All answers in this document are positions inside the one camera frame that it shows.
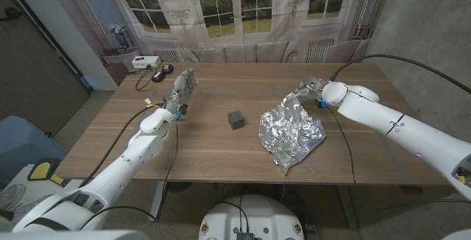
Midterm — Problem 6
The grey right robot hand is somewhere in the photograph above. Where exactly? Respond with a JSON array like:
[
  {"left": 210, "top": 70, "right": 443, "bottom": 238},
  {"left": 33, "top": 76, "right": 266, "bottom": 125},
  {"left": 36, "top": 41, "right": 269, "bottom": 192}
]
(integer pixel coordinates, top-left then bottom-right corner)
[{"left": 294, "top": 76, "right": 330, "bottom": 103}]

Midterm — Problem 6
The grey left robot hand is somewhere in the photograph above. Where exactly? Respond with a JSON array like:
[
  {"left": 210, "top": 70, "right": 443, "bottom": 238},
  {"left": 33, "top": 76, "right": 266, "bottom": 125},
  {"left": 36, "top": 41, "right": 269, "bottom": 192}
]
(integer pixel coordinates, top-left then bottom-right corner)
[{"left": 163, "top": 67, "right": 199, "bottom": 118}]

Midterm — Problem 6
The aluminum foil sheet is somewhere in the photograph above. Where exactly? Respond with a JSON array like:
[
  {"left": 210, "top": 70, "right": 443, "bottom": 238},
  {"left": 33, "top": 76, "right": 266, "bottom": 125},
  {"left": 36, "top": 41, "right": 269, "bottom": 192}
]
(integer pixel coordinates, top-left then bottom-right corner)
[{"left": 258, "top": 92, "right": 327, "bottom": 176}]

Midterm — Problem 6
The dark grey block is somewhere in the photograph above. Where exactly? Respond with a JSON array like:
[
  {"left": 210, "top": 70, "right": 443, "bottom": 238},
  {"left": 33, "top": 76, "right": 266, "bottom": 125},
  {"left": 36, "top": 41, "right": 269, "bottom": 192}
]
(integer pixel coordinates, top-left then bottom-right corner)
[{"left": 227, "top": 110, "right": 246, "bottom": 131}]

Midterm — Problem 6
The white power strip box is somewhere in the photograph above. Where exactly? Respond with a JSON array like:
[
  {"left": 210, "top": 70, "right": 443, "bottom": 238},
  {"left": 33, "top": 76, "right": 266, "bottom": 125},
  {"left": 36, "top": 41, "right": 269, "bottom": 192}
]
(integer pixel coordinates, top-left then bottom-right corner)
[{"left": 131, "top": 55, "right": 162, "bottom": 70}]

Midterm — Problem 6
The printed window backdrop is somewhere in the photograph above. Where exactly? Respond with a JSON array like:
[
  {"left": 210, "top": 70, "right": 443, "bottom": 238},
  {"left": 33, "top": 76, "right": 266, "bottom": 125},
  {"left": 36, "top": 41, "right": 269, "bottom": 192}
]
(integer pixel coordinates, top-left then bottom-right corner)
[{"left": 40, "top": 0, "right": 397, "bottom": 86}]

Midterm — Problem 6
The grey table leg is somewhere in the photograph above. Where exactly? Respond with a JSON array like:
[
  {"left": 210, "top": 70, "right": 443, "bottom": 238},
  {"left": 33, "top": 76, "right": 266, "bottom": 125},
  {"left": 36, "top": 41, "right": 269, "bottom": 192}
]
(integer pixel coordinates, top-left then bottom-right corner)
[
  {"left": 149, "top": 180, "right": 167, "bottom": 222},
  {"left": 336, "top": 185, "right": 360, "bottom": 229}
]

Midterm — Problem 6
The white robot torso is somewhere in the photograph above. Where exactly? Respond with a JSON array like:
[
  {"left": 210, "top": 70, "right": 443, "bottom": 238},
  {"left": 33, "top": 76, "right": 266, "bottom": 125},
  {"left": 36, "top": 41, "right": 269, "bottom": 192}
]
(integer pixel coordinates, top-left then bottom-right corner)
[{"left": 197, "top": 194, "right": 305, "bottom": 240}]

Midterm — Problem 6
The yellow and black pad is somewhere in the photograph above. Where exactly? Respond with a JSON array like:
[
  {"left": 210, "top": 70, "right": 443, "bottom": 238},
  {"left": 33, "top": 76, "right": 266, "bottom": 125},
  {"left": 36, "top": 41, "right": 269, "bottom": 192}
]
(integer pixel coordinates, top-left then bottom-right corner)
[{"left": 27, "top": 158, "right": 71, "bottom": 188}]

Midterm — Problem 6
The blue upholstered seat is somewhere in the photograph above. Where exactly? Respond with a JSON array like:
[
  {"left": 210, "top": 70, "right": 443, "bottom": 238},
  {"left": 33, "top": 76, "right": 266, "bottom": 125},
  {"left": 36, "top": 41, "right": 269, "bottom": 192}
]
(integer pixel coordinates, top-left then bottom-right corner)
[{"left": 0, "top": 115, "right": 69, "bottom": 189}]

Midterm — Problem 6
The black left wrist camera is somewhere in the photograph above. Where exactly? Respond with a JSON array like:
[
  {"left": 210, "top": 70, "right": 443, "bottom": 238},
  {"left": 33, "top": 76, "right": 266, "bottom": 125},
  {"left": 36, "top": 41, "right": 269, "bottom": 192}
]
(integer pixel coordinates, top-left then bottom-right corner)
[{"left": 175, "top": 103, "right": 189, "bottom": 120}]

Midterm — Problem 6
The black power strip cable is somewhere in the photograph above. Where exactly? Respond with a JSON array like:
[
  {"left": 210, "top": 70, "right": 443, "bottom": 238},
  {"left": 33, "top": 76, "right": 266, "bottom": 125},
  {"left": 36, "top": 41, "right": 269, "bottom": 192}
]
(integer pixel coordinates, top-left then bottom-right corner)
[{"left": 134, "top": 66, "right": 156, "bottom": 92}]

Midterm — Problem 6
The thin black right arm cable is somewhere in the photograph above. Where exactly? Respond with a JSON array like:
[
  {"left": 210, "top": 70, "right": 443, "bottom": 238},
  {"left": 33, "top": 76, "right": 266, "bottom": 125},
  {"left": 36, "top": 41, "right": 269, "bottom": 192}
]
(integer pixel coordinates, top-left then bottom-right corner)
[{"left": 326, "top": 106, "right": 357, "bottom": 185}]

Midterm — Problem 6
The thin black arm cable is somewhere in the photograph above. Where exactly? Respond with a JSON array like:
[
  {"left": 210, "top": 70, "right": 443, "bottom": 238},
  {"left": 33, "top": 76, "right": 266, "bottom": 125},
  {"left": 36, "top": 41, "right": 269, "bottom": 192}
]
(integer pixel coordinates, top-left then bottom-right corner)
[
  {"left": 326, "top": 106, "right": 357, "bottom": 185},
  {"left": 154, "top": 121, "right": 180, "bottom": 223}
]

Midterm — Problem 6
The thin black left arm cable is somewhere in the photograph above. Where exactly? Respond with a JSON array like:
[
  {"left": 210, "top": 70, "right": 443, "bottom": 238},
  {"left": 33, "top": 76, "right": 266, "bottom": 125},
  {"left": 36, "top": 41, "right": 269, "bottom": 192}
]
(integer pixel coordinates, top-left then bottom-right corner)
[{"left": 154, "top": 121, "right": 180, "bottom": 223}]

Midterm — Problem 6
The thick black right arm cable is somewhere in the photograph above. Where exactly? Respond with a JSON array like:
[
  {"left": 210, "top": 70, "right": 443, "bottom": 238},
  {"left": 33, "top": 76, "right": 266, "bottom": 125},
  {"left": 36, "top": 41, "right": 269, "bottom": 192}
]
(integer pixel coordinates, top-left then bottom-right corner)
[{"left": 329, "top": 53, "right": 471, "bottom": 94}]

